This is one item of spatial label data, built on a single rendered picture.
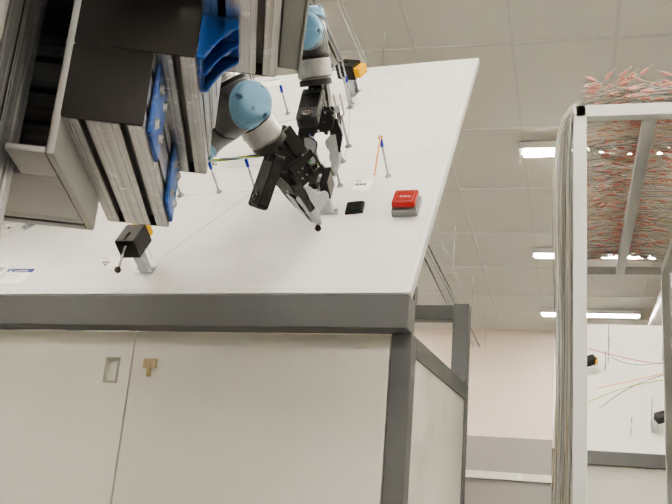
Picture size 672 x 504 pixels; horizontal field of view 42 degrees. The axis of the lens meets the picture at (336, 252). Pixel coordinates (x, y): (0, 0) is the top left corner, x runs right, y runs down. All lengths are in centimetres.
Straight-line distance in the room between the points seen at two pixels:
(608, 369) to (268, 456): 347
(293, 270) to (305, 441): 34
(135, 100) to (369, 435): 87
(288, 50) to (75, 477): 109
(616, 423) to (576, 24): 228
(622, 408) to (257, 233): 314
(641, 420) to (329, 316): 321
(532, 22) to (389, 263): 380
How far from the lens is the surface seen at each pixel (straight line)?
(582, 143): 216
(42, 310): 198
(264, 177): 175
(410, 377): 165
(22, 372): 203
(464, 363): 221
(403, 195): 187
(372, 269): 173
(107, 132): 102
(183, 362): 182
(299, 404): 170
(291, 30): 108
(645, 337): 524
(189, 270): 188
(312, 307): 169
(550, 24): 544
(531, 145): 684
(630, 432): 461
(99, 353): 193
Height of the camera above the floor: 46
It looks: 17 degrees up
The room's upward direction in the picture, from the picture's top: 5 degrees clockwise
